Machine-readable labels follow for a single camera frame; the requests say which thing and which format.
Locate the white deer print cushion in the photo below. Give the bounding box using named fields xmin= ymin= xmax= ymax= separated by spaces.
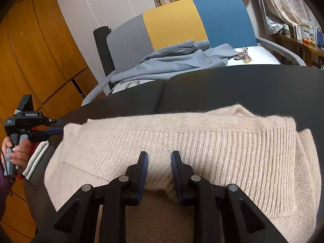
xmin=111 ymin=46 xmax=282 ymax=94

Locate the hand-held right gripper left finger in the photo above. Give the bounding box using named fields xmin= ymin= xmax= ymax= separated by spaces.
xmin=33 ymin=151 xmax=148 ymax=243

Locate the red cloth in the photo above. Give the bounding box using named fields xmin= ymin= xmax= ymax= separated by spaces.
xmin=29 ymin=142 xmax=42 ymax=157

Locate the white grey towel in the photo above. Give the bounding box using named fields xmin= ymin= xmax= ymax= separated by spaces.
xmin=22 ymin=140 xmax=50 ymax=180

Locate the beige knit sweater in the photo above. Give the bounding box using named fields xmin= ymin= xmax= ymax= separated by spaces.
xmin=44 ymin=104 xmax=318 ymax=243

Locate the wooden desk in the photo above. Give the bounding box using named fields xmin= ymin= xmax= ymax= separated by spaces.
xmin=275 ymin=32 xmax=324 ymax=67

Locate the blue bag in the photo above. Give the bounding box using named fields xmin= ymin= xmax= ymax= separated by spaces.
xmin=315 ymin=27 xmax=324 ymax=48

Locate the person's left forearm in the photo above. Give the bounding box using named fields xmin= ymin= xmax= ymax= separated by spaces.
xmin=0 ymin=161 xmax=16 ymax=221

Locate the grey crumpled plastic bag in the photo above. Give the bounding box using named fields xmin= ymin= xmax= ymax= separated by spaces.
xmin=264 ymin=14 xmax=289 ymax=34

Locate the grey-blue garment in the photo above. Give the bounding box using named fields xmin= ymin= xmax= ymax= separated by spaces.
xmin=111 ymin=40 xmax=240 ymax=83

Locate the person's left hand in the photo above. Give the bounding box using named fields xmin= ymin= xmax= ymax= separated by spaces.
xmin=1 ymin=137 xmax=31 ymax=175

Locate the grey yellow blue armchair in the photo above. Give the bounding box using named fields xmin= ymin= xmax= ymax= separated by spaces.
xmin=81 ymin=0 xmax=308 ymax=107

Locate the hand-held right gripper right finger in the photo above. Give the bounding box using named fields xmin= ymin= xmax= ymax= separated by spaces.
xmin=171 ymin=151 xmax=286 ymax=243

